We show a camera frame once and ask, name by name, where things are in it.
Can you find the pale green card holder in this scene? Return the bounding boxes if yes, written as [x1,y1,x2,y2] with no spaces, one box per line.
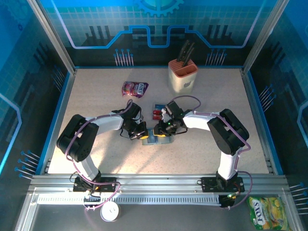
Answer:
[141,128,174,146]

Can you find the purple berry candy bag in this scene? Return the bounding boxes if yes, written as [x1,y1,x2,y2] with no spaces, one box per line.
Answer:
[121,81,149,98]

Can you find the beige knife block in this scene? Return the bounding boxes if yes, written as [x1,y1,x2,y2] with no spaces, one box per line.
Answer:
[167,59,199,98]

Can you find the white round lid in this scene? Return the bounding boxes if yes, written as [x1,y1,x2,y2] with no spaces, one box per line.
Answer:
[100,201,120,221]

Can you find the green lemon candy bag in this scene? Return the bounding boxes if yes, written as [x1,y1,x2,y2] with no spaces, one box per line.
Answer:
[247,196,289,231]

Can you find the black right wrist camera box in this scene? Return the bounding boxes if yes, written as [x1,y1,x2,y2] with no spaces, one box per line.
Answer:
[162,101,185,120]

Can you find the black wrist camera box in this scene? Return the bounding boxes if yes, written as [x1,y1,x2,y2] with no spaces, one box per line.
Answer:
[162,101,185,120]
[125,103,142,121]

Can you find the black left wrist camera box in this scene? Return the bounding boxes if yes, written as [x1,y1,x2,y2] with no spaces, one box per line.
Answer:
[125,103,142,121]

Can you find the aluminium frame rail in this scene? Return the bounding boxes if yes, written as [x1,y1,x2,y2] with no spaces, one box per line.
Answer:
[28,174,289,193]

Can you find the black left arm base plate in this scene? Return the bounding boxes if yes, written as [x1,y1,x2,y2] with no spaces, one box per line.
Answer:
[73,177,117,193]

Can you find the slotted white cable duct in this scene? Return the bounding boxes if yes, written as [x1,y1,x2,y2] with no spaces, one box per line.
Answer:
[37,194,222,205]

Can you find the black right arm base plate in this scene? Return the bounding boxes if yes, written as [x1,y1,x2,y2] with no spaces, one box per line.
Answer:
[196,177,245,193]

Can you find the black knife handle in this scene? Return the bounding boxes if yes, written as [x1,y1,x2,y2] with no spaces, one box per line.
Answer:
[177,40,191,62]
[182,43,195,67]

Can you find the aluminium frame post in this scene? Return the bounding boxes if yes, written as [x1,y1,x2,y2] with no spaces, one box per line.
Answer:
[241,0,291,73]
[26,0,77,74]

